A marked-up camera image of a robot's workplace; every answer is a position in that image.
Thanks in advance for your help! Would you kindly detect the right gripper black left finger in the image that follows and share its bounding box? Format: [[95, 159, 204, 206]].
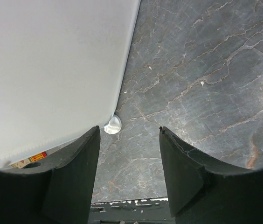
[[0, 126, 100, 224]]

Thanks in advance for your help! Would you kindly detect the gold sardine tin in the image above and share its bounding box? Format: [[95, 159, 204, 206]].
[[11, 152, 48, 168]]

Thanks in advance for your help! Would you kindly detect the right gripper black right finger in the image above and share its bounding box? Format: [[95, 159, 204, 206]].
[[159, 127, 263, 224]]

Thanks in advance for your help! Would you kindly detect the white plastic cube cabinet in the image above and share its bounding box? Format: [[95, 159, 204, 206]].
[[0, 0, 139, 168]]

